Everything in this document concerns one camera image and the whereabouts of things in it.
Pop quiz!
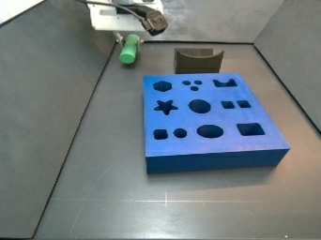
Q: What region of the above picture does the blue foam shape board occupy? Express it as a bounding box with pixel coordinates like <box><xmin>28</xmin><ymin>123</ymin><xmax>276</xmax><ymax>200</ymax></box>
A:
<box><xmin>143</xmin><ymin>73</ymin><xmax>290</xmax><ymax>173</ymax></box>

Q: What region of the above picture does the green oval cylinder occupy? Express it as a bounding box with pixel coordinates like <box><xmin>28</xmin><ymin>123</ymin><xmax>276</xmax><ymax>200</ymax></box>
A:
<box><xmin>119</xmin><ymin>34</ymin><xmax>139</xmax><ymax>64</ymax></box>

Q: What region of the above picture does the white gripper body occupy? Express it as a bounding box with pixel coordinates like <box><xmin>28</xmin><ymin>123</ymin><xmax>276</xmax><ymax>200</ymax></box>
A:
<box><xmin>88</xmin><ymin>0</ymin><xmax>163</xmax><ymax>32</ymax></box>

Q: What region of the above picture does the black curved fixture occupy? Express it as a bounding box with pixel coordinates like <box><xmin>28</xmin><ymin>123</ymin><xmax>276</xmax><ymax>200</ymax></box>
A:
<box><xmin>174</xmin><ymin>48</ymin><xmax>225</xmax><ymax>74</ymax></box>

